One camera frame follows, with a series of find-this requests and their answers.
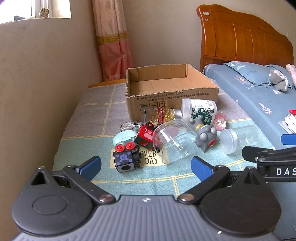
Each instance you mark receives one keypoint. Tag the grey toy figure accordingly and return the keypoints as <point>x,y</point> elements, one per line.
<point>204,136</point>

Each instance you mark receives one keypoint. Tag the white bottle green label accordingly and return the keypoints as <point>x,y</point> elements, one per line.
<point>198,111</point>

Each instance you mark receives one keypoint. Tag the brown cardboard box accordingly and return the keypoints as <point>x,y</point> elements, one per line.
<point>161,102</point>

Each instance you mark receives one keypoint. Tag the window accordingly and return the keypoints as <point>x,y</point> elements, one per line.
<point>20,8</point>

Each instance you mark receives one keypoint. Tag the black cube toy red buttons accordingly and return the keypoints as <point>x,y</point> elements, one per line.
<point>124,158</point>

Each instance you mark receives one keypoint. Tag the small clear jar white lid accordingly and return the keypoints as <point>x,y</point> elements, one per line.
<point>235,139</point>

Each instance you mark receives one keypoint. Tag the grey and teal checked blanket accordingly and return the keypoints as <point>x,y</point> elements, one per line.
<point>92,115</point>

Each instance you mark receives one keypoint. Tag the clear correction tape dispenser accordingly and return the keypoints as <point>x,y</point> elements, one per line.
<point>128,126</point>

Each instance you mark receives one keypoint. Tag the large clear jar red lid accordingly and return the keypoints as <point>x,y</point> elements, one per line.
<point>175,143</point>

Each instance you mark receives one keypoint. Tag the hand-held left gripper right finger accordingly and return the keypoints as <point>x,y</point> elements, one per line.
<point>202,170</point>

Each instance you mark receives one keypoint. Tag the small pink bottle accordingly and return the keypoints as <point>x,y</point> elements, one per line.
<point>219,121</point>

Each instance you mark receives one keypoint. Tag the pink curtain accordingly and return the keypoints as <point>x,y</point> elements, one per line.
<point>111,41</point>

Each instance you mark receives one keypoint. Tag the blue floral pillow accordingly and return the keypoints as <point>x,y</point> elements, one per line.
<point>252,71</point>

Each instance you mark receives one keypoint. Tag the wooden headboard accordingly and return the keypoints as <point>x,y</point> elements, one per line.
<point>242,39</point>

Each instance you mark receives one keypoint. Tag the red plastic item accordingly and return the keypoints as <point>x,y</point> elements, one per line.
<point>293,112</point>

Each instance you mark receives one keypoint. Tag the grey plush toy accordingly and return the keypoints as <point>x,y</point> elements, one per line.
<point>278,80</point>

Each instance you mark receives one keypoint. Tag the clear jar of yellow capsules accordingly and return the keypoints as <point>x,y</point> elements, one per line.
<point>161,115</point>

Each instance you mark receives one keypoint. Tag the small round clock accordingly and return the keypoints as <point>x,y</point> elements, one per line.
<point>44,12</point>

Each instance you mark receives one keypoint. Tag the blue floral bed sheet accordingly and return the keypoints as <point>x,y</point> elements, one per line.
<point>249,104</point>

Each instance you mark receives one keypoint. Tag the stack of papers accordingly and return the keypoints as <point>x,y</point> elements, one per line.
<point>290,124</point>

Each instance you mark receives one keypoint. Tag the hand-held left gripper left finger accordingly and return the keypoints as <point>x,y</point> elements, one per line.
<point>89,165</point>

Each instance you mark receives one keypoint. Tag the red and green cube toy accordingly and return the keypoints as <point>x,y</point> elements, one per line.
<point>144,136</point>

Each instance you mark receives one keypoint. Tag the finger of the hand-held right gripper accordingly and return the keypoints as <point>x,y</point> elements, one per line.
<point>254,153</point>
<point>289,139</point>

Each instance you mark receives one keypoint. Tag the mint green plastic case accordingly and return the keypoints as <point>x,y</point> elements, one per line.
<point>120,138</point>

